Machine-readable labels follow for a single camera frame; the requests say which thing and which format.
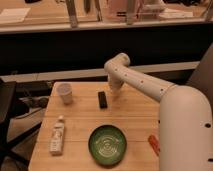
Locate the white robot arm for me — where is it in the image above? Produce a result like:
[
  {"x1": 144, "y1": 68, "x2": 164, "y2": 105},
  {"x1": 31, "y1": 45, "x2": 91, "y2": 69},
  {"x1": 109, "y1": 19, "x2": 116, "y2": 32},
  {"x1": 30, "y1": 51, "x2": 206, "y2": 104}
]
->
[{"x1": 104, "y1": 53, "x2": 213, "y2": 171}]

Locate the black rectangular block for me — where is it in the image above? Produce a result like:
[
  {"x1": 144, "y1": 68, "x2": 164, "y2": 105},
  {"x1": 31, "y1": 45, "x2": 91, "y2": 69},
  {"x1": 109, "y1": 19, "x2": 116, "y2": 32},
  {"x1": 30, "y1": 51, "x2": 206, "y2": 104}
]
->
[{"x1": 98, "y1": 91, "x2": 107, "y2": 109}]

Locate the green glass plate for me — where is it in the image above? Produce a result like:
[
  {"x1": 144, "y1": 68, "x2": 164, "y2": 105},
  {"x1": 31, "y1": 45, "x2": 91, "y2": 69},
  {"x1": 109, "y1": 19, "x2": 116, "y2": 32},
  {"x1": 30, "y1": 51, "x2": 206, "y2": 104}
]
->
[{"x1": 88, "y1": 125, "x2": 127, "y2": 167}]

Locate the white squeeze bottle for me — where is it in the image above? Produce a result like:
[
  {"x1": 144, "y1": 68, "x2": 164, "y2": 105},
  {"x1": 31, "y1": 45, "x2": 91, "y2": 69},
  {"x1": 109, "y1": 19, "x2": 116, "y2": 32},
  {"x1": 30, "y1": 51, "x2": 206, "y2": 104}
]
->
[{"x1": 50, "y1": 116, "x2": 65, "y2": 155}]

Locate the orange marker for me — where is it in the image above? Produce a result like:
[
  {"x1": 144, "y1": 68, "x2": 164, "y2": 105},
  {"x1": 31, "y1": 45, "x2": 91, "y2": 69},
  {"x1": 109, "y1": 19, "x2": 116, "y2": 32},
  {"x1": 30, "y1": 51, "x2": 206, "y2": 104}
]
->
[{"x1": 148, "y1": 135, "x2": 160, "y2": 155}]

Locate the dark chair at right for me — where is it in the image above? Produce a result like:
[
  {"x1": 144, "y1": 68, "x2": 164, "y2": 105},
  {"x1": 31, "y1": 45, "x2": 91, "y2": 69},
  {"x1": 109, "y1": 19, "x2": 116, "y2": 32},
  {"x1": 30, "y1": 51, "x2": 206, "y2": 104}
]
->
[{"x1": 187, "y1": 43, "x2": 213, "y2": 108}]

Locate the black chair at left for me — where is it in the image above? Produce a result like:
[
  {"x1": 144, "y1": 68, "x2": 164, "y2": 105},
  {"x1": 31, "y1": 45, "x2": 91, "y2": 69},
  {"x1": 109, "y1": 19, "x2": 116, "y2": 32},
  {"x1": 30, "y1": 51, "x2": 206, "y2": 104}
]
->
[{"x1": 0, "y1": 78, "x2": 41, "y2": 168}]

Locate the white paper sheet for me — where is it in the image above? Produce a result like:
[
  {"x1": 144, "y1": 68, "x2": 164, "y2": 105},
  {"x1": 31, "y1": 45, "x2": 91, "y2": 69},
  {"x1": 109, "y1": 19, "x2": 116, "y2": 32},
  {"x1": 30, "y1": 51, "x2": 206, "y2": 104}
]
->
[{"x1": 0, "y1": 8, "x2": 30, "y2": 24}]

